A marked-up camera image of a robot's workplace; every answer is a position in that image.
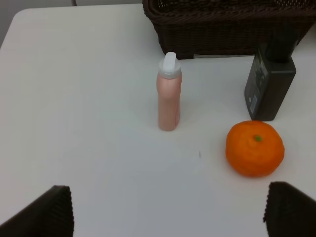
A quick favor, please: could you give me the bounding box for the dark brown wicker basket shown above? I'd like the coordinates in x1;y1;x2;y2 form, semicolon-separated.
142;0;316;59

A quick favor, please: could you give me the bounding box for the orange mandarin fruit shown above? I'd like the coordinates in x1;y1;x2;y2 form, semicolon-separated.
225;120;285;178

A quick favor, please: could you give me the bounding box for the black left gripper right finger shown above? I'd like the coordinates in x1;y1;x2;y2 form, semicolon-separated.
263;181;316;237

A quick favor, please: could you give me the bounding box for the dark green pump bottle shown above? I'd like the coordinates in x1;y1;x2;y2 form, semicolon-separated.
244;25;299;121

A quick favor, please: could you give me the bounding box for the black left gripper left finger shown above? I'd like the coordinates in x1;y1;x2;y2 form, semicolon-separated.
0;185;74;237

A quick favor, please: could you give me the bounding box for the pink bottle white cap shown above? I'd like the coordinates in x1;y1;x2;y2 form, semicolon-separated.
156;52;182;131

